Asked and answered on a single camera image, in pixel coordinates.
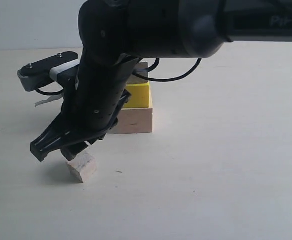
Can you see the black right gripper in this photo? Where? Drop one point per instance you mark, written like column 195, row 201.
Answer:
column 89, row 110

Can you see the small plain wooden cube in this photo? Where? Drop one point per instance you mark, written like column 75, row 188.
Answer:
column 82, row 167

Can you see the large plain wooden cube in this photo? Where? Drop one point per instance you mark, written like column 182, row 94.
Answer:
column 135, row 120

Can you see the yellow painted wooden cube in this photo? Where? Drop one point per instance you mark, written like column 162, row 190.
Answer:
column 140, row 96

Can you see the medium plain wooden cube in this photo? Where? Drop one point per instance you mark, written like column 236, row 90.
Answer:
column 136, row 80

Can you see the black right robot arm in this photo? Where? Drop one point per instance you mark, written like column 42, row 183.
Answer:
column 117, row 34

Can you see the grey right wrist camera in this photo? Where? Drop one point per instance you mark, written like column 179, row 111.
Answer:
column 44, row 72

